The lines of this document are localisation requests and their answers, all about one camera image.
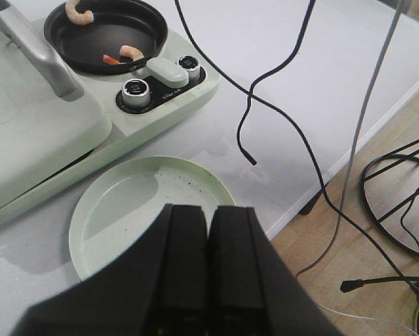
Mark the silver control knob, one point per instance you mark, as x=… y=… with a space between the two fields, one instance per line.
x=191 y=65
x=136 y=93

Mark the mint green round plate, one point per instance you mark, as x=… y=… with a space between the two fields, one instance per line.
x=120 y=205

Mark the right silver control knob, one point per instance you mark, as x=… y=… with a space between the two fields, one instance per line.
x=191 y=65

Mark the black wire stand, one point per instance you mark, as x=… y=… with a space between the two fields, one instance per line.
x=389 y=189

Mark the shrimp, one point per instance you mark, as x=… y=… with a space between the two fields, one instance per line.
x=133 y=53
x=75 y=16

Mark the left silver control knob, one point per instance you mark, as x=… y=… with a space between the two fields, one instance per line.
x=136 y=93

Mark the black gooseneck microphone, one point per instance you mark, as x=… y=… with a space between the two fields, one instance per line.
x=350 y=285

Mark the mint green breakfast maker base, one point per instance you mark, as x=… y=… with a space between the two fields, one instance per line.
x=128 y=131

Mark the black round frying pan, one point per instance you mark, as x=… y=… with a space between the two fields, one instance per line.
x=116 y=23

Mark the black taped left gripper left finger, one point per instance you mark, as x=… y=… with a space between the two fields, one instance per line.
x=183 y=296

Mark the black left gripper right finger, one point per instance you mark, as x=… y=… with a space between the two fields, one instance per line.
x=236 y=305

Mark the mint green sandwich maker lid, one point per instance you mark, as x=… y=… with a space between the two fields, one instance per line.
x=48 y=118

